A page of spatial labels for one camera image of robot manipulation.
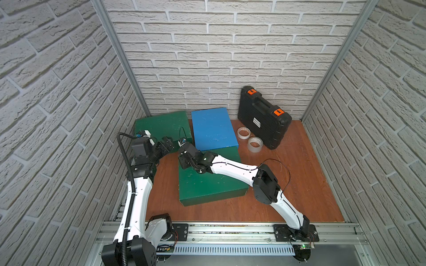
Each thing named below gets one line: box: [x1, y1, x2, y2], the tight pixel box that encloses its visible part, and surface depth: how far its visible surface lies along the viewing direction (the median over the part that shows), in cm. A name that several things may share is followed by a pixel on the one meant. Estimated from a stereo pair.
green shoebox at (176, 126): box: [133, 110, 194, 152], surface depth 102 cm
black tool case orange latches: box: [237, 85, 292, 150], surface depth 96 cm
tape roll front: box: [247, 136, 264, 153], surface depth 105 cm
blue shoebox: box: [191, 107, 239, 152], surface depth 99 cm
